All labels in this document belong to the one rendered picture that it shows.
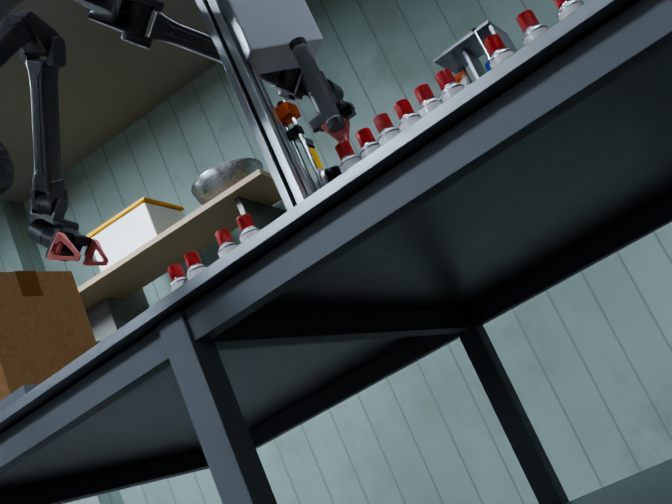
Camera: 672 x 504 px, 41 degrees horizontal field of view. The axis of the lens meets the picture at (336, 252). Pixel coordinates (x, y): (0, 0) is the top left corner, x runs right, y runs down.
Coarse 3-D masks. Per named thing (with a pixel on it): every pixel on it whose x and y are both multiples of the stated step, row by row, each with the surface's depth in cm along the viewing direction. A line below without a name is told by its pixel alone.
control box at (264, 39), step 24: (240, 0) 183; (264, 0) 185; (288, 0) 187; (240, 24) 180; (264, 24) 182; (288, 24) 184; (312, 24) 186; (240, 48) 182; (264, 48) 180; (288, 48) 183; (312, 48) 187; (264, 72) 188
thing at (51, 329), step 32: (0, 288) 182; (32, 288) 188; (64, 288) 194; (0, 320) 178; (32, 320) 183; (64, 320) 190; (0, 352) 174; (32, 352) 179; (64, 352) 185; (0, 384) 173
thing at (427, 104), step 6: (426, 84) 177; (414, 90) 177; (420, 90) 176; (426, 90) 176; (420, 96) 176; (426, 96) 175; (432, 96) 176; (420, 102) 176; (426, 102) 174; (432, 102) 174; (438, 102) 174; (420, 108) 175; (426, 108) 174; (432, 108) 174; (420, 114) 176
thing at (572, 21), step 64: (512, 64) 119; (640, 64) 136; (448, 128) 128; (576, 128) 151; (640, 128) 166; (320, 192) 134; (448, 192) 154; (512, 192) 170; (576, 192) 189; (640, 192) 213; (256, 256) 144; (384, 256) 174; (448, 256) 194; (512, 256) 220; (64, 384) 165; (256, 384) 234; (320, 384) 272; (64, 448) 211; (128, 448) 241; (192, 448) 282
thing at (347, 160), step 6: (342, 144) 185; (348, 144) 186; (336, 150) 186; (342, 150) 185; (348, 150) 185; (342, 156) 185; (348, 156) 184; (354, 156) 183; (342, 162) 184; (348, 162) 183; (354, 162) 183; (342, 168) 184; (348, 168) 183
